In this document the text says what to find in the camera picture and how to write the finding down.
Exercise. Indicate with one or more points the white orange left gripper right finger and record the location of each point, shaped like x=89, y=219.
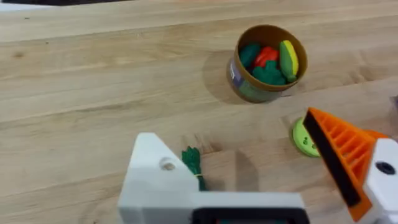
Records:
x=357, y=161

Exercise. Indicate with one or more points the bare white left gripper left finger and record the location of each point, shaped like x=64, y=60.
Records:
x=152, y=183

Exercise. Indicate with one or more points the green toy vegetable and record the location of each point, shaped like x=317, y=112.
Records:
x=193, y=166

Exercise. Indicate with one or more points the green disc with holes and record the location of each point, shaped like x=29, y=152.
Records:
x=304, y=140

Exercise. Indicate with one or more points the brown tub of toy vegetables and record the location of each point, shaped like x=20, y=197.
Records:
x=267, y=65

